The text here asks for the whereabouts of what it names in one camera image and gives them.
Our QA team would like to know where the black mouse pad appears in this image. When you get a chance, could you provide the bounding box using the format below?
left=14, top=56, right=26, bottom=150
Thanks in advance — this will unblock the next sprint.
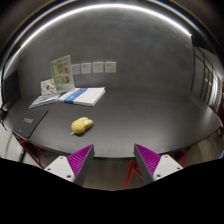
left=13, top=109, right=48, bottom=138

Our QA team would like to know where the black monitor at left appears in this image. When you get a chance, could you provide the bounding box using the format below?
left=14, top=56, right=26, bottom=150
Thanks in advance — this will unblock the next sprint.
left=3, top=70, right=21, bottom=109

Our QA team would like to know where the white wall socket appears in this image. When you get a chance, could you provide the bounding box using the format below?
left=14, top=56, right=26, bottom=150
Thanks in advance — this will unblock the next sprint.
left=105, top=62, right=116, bottom=73
left=71, top=64, right=80, bottom=75
left=92, top=62, right=104, bottom=73
left=81, top=63, right=91, bottom=74

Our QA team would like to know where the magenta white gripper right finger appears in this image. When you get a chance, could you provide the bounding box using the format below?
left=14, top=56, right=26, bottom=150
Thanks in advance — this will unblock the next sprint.
left=134, top=144, right=182, bottom=184

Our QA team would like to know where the upright green picture book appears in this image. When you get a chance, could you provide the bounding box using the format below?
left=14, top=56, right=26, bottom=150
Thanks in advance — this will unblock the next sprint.
left=50, top=55, right=75, bottom=92

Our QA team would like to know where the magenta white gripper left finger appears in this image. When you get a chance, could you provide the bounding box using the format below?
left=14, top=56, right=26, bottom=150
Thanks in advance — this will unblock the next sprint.
left=45, top=144, right=95, bottom=186

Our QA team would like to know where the glass partition door frame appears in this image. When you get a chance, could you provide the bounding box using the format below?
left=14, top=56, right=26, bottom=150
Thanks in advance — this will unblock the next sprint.
left=191, top=47, right=224, bottom=112

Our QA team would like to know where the red table leg right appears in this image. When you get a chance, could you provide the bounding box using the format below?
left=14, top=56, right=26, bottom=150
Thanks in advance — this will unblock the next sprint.
left=124, top=149, right=188, bottom=189

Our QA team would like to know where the small colourful picture card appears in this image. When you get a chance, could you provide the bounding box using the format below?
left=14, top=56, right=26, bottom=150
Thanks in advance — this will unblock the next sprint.
left=40, top=79, right=56, bottom=95

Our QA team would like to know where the red table leg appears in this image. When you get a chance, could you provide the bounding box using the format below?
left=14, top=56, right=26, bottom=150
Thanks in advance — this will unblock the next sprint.
left=19, top=139, right=46, bottom=168
left=124, top=149, right=188, bottom=189

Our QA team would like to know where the flat illustrated booklet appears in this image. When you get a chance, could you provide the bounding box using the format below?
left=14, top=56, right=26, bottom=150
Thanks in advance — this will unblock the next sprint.
left=29, top=94, right=59, bottom=108

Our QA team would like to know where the white blue book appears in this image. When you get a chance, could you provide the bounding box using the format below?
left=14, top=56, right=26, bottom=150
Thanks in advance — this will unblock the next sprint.
left=58, top=87, right=105, bottom=106

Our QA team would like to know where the red table leg left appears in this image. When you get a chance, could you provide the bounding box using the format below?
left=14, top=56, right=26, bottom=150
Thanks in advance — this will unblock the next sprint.
left=19, top=139, right=46, bottom=168

